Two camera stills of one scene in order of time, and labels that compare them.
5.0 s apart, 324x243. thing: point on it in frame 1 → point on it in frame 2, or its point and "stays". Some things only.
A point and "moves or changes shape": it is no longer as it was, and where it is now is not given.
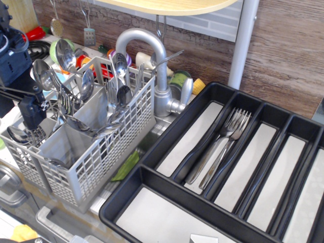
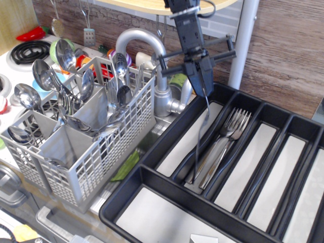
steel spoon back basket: x=120 y=63 stays
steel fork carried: x=167 y=59 moves or changes shape
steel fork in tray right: x=242 y=122 stays
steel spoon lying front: x=107 y=129 stays
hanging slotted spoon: x=56 y=25 stays
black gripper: x=33 y=109 → x=195 y=47
